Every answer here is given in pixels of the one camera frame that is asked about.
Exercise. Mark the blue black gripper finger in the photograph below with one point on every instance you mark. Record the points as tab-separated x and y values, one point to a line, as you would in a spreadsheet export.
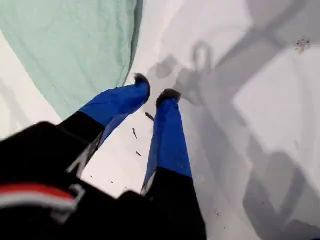
168	140
117	102

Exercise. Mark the pale green T-shirt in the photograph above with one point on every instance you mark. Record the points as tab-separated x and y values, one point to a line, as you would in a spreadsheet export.
72	50

